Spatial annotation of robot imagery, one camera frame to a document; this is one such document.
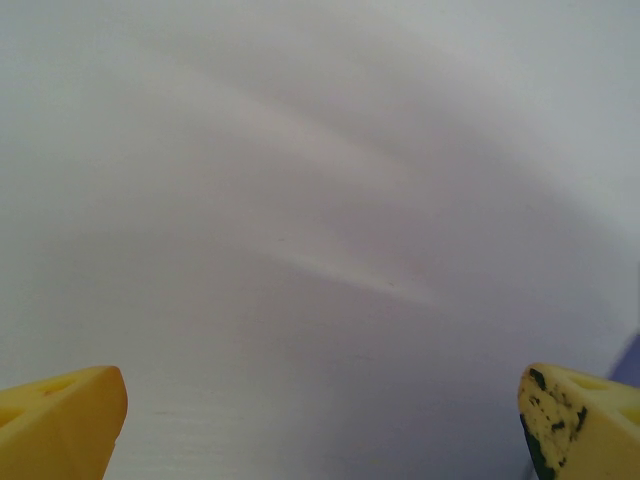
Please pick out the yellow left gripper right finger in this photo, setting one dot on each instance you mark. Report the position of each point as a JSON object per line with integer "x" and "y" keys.
{"x": 590, "y": 440}

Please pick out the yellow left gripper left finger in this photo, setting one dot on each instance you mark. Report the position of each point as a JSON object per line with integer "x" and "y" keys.
{"x": 60, "y": 425}

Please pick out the purple corrugated paper box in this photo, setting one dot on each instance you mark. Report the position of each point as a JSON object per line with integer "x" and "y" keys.
{"x": 631, "y": 361}

